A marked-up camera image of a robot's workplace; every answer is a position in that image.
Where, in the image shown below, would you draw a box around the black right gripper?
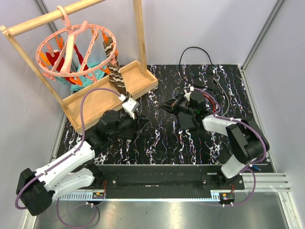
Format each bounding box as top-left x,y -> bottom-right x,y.
158,93 -> 196,117

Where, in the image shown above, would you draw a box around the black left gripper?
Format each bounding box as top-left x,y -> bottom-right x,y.
109,112 -> 150,140

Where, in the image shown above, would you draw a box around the black ethernet cable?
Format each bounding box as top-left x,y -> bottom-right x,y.
178,46 -> 226,96

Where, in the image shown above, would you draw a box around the red ethernet cable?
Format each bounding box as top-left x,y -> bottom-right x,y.
202,94 -> 220,114

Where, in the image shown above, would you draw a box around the black power adapter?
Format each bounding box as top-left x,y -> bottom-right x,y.
112,128 -> 141,145

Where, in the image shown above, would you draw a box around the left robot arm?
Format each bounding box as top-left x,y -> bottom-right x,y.
15,110 -> 149,216

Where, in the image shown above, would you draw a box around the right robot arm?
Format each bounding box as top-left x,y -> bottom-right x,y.
159,93 -> 270,189

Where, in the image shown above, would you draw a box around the black marble pattern mat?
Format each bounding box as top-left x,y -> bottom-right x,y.
46,64 -> 277,174

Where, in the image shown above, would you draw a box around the wooden drying rack stand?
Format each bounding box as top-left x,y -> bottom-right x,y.
0,0 -> 158,133

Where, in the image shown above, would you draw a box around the brown striped sock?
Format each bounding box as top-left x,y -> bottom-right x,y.
103,37 -> 131,98

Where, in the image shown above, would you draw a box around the red sock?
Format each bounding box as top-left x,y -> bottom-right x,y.
46,44 -> 83,86

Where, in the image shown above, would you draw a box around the pink round clip hanger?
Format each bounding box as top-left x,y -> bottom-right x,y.
35,6 -> 118,82

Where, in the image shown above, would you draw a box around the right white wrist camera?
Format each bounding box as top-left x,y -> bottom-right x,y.
183,86 -> 194,102

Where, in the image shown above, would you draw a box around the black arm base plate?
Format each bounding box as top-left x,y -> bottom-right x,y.
104,173 -> 244,200

